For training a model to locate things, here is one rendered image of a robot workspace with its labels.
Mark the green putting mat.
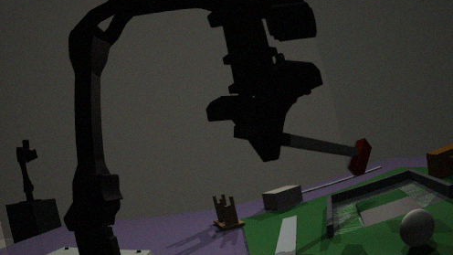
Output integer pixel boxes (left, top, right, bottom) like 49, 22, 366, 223
241, 167, 453, 255

